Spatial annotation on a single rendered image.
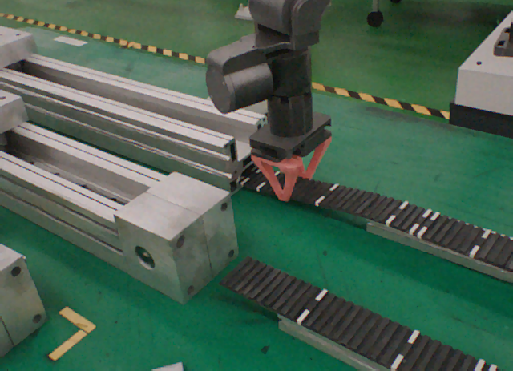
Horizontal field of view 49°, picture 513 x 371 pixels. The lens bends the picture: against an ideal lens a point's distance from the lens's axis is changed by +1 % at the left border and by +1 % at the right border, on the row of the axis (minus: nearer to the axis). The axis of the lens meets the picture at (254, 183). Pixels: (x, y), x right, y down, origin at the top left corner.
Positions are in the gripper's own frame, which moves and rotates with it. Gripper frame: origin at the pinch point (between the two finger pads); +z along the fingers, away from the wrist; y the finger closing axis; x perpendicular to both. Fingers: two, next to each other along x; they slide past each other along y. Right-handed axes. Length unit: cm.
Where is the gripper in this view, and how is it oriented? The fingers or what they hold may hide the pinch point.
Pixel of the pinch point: (294, 185)
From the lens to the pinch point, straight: 78.1
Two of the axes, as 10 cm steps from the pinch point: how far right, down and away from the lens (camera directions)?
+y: -6.0, 4.8, -6.4
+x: 7.9, 2.8, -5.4
